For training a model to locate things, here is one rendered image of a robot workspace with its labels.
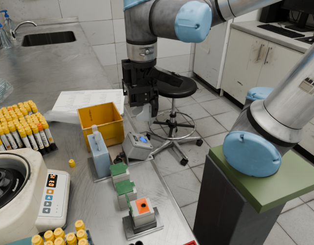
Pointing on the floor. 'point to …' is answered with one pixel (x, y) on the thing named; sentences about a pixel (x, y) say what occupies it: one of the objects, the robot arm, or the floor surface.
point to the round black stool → (175, 92)
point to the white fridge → (217, 51)
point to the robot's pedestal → (229, 212)
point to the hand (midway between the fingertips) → (151, 121)
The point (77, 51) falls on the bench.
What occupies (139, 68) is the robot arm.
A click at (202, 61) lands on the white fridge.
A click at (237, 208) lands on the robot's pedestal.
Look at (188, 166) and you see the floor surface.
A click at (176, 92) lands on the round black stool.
